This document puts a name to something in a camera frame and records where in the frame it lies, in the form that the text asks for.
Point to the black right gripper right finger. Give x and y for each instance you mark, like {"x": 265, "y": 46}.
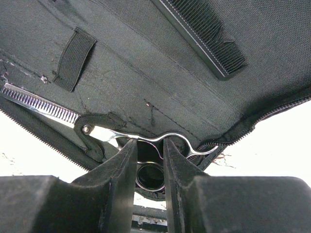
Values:
{"x": 199, "y": 203}

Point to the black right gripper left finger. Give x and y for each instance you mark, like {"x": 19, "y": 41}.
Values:
{"x": 100, "y": 201}

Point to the silver thinning scissors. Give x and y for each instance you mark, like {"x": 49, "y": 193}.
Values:
{"x": 150, "y": 171}

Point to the black zip tool case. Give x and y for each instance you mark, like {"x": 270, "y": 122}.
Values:
{"x": 123, "y": 59}

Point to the black hair comb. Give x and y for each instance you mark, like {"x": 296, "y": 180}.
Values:
{"x": 203, "y": 30}

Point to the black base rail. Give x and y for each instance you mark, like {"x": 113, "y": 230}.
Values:
{"x": 149, "y": 220}

